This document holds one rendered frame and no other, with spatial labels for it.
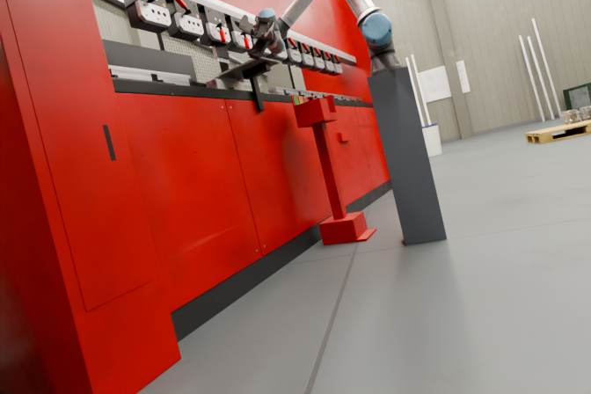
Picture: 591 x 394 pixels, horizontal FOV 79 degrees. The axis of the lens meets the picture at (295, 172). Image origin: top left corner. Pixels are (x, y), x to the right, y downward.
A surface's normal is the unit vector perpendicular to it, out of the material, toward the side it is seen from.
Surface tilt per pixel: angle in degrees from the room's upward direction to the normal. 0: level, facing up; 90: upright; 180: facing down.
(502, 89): 90
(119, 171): 90
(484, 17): 90
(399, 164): 90
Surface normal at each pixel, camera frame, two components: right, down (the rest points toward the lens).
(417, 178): -0.26, 0.09
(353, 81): -0.48, 0.14
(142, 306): 0.84, -0.18
